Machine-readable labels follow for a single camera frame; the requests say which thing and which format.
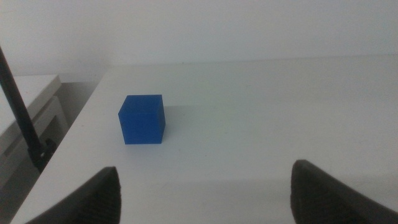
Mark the black pole with clamp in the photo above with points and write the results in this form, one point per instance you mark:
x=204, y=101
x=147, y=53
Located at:
x=18, y=109

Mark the white side cabinet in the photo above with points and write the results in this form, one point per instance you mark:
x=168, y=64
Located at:
x=28, y=90

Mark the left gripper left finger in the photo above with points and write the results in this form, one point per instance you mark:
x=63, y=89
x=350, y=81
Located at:
x=96, y=199

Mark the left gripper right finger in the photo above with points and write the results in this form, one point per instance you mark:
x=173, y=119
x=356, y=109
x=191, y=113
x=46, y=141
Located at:
x=320, y=199

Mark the blue foam cube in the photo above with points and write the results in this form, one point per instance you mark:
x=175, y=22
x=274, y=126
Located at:
x=141, y=121

